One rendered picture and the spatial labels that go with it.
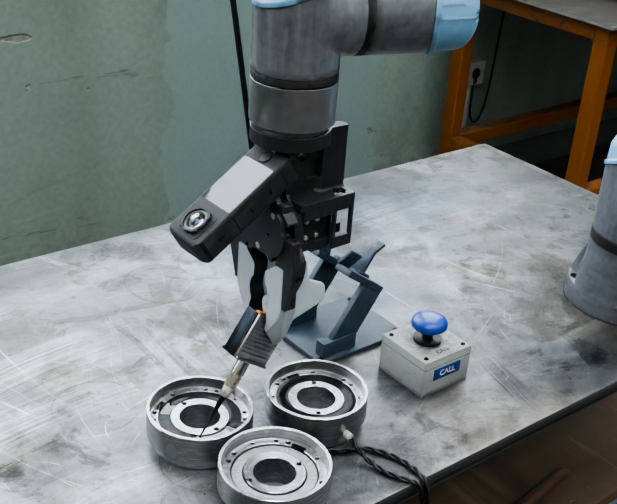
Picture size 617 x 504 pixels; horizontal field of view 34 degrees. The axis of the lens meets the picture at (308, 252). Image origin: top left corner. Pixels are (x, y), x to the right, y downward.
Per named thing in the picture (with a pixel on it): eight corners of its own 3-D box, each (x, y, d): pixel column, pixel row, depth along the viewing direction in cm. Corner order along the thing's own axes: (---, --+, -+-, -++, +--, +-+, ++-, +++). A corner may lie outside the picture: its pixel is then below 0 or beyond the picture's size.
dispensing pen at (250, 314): (176, 424, 95) (265, 271, 94) (206, 431, 98) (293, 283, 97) (189, 436, 93) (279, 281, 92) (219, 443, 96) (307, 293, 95)
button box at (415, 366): (421, 399, 108) (427, 361, 106) (378, 367, 113) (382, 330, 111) (473, 376, 113) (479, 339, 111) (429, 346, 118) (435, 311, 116)
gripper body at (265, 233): (351, 251, 92) (364, 128, 87) (277, 275, 87) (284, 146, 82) (301, 219, 97) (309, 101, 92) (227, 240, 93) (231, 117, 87)
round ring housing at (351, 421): (244, 408, 105) (246, 376, 103) (326, 380, 110) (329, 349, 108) (300, 465, 97) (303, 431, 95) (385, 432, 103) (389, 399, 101)
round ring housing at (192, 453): (127, 458, 96) (127, 424, 95) (172, 398, 105) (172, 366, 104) (229, 485, 94) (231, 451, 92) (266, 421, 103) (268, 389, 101)
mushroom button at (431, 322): (424, 368, 109) (429, 330, 107) (399, 351, 112) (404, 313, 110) (450, 357, 111) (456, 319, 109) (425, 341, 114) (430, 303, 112)
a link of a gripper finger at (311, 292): (332, 340, 95) (334, 251, 92) (283, 359, 92) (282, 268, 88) (312, 328, 97) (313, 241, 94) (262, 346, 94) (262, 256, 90)
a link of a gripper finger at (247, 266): (298, 318, 99) (309, 238, 94) (249, 335, 96) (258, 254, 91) (279, 301, 101) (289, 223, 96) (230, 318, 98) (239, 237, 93)
